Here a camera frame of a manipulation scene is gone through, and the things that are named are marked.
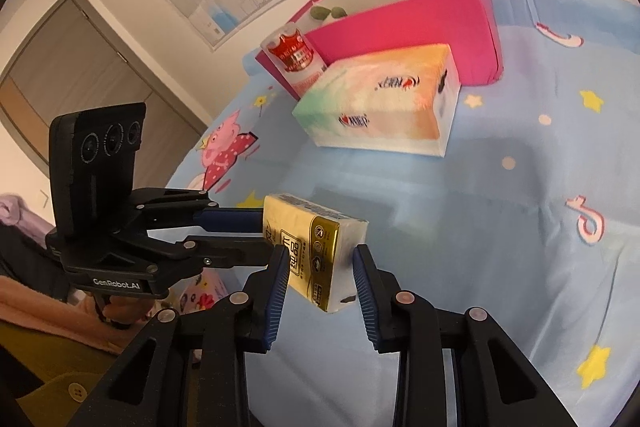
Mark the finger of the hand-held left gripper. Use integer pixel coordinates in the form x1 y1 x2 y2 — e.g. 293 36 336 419
142 232 276 280
127 187 266 238

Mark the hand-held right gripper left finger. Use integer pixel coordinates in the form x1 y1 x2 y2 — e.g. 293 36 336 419
70 244 292 427

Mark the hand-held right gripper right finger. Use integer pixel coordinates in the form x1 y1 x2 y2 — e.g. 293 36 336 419
351 244 581 427

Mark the yellow tissue packet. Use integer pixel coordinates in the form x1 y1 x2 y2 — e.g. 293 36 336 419
262 193 369 314

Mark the pink storage box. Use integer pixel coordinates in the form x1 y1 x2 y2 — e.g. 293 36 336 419
255 0 503 100

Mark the person's left forearm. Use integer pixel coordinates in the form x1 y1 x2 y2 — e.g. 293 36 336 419
0 277 131 353

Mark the green soft item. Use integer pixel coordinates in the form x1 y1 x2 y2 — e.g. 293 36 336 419
310 5 348 22

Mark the person's left hand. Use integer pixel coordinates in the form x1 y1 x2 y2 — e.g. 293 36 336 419
102 293 156 327

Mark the purple clothing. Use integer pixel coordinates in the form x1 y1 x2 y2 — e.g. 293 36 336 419
0 193 51 233

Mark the dark cloth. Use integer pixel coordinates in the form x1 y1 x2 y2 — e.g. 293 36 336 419
0 224 68 303

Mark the grey door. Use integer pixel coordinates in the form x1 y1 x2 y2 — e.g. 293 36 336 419
0 0 208 188

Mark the pastel colourful tissue pack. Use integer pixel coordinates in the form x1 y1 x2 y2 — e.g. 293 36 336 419
291 43 461 158

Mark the person's olive garment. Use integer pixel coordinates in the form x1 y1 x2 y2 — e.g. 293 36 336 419
0 319 146 427

